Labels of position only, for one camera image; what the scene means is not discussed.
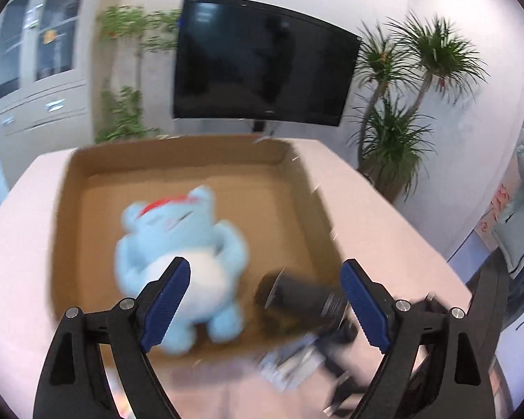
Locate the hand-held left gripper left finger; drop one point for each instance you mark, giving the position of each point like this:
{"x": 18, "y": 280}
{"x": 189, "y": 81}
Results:
{"x": 168, "y": 305}

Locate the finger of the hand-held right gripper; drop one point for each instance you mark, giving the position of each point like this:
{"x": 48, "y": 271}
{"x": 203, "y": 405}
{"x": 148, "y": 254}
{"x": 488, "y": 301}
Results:
{"x": 338, "y": 364}
{"x": 345, "y": 336}

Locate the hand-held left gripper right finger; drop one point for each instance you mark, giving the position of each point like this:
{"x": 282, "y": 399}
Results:
{"x": 367, "y": 310}

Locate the clear phone case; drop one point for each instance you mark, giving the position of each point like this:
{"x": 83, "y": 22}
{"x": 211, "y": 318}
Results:
{"x": 288, "y": 360}

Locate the black cylindrical bottle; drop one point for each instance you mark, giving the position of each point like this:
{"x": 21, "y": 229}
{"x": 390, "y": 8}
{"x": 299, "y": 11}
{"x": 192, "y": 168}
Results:
{"x": 297, "y": 297}

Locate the light blue plush toy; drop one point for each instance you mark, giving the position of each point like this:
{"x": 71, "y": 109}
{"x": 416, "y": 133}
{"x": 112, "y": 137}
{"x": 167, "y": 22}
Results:
{"x": 179, "y": 235}

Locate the brown cardboard box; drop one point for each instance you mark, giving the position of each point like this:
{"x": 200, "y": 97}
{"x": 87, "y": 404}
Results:
{"x": 266, "y": 209}

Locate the potted palm plant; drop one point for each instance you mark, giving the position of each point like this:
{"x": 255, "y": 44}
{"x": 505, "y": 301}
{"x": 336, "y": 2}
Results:
{"x": 397, "y": 131}

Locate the green climbing vine plant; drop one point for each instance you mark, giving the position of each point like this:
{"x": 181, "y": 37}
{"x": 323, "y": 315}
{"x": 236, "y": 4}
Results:
{"x": 126, "y": 74}

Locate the black flat screen television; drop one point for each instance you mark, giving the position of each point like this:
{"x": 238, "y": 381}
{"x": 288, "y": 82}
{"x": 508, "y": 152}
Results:
{"x": 262, "y": 59}

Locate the grey glass door cabinet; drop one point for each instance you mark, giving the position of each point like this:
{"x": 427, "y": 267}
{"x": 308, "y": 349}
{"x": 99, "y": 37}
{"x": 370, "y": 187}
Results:
{"x": 39, "y": 65}

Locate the orange cabinet sticker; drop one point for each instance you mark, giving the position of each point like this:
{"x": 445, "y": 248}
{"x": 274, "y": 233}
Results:
{"x": 49, "y": 36}

